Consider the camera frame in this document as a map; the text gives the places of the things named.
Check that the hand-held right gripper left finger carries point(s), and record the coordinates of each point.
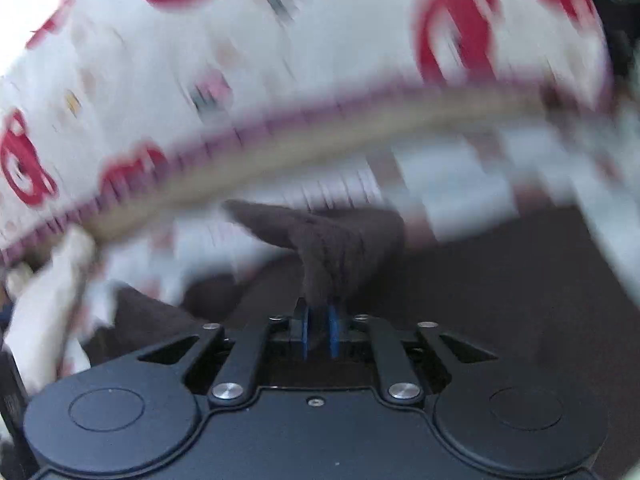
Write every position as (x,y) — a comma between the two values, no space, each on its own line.
(306,332)

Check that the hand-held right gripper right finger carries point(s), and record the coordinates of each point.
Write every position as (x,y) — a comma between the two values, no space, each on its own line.
(334,332)

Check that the brown knit sweater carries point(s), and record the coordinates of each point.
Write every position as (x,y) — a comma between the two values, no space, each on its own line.
(340,250)

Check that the white garment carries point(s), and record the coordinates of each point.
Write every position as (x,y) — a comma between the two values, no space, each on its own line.
(45,320)

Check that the brown bed mat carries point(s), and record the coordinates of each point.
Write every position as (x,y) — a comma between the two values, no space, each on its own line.
(300,140)

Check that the checked bed sheet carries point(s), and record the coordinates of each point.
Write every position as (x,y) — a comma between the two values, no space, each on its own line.
(440,170)

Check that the bear printed blanket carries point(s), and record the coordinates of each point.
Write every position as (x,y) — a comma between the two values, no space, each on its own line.
(300,35)

